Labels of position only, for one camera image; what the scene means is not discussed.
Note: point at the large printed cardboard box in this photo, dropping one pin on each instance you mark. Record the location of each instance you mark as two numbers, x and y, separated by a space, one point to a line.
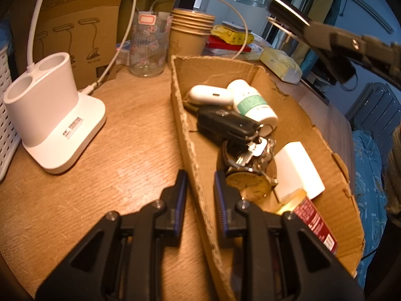
78 12

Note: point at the black monitor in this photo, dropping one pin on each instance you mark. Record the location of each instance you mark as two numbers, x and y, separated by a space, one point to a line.
341 69

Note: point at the white rectangular box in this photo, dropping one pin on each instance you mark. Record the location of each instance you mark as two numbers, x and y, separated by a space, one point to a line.
299 166

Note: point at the yellow tissue pack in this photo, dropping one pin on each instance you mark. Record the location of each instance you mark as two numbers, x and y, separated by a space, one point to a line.
280 64

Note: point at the white pill bottle green label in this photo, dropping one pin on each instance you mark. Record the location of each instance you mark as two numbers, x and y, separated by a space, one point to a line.
253 103

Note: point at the silver keys bunch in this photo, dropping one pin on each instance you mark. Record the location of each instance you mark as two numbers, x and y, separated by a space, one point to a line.
253 152

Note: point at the red and gold can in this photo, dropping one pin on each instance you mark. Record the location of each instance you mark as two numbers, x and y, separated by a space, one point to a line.
313 219

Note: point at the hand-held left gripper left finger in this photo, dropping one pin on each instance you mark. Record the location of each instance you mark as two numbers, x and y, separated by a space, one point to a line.
179 208

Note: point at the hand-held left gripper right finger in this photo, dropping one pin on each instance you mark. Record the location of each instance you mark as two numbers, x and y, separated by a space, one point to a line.
220 208

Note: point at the black car key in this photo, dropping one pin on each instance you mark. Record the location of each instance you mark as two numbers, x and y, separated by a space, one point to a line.
224 122

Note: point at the red book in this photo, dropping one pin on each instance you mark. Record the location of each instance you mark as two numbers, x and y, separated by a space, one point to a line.
228 45

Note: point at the grey block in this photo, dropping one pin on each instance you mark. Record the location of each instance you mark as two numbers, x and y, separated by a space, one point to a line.
235 26

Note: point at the blue printed bedding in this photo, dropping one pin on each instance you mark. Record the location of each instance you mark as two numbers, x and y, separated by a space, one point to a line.
368 188

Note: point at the yellow snack packet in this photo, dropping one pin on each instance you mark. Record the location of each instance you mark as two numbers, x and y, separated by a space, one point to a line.
231 36

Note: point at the beige fuzzy cloth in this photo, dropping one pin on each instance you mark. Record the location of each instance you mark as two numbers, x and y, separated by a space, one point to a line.
394 175

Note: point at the white lamp base holder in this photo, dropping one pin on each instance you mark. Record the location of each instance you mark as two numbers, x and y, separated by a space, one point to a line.
62 125

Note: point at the clear glass with stickers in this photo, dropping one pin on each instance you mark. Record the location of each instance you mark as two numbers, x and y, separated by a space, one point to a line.
147 47

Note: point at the stack of brown paper cups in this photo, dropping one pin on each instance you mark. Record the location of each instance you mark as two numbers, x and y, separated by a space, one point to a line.
189 37

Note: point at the white earbuds case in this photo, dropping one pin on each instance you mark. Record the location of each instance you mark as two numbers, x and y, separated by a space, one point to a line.
210 95

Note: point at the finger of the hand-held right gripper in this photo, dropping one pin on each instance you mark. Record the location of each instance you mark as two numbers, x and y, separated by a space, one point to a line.
344 42

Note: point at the white perforated basket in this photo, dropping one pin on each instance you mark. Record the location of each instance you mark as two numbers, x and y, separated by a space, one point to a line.
6 125

